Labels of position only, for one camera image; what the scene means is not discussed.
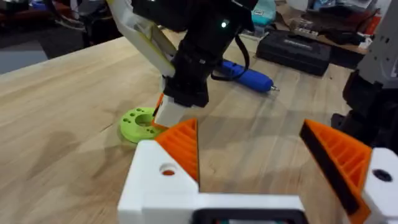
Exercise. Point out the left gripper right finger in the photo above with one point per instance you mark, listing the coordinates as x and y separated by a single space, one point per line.
345 161

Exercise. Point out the black plastic tool case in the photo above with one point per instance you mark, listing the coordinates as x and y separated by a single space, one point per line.
293 53

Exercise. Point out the pale wrist plate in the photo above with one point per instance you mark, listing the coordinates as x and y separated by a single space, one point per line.
140 37

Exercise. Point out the blue electric screwdriver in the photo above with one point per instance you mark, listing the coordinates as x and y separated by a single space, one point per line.
248 77

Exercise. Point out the teal bag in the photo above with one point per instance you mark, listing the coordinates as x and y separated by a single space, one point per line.
263 12

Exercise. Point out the green disc with holes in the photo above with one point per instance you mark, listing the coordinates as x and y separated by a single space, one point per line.
135 126

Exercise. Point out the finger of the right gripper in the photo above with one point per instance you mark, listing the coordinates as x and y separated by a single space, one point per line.
169 112

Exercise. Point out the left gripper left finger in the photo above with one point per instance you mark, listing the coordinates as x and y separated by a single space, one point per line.
155 186

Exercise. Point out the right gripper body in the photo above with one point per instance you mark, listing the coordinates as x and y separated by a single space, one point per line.
199 62

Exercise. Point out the heap of tools and boxes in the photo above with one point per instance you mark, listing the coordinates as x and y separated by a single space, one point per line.
329 21

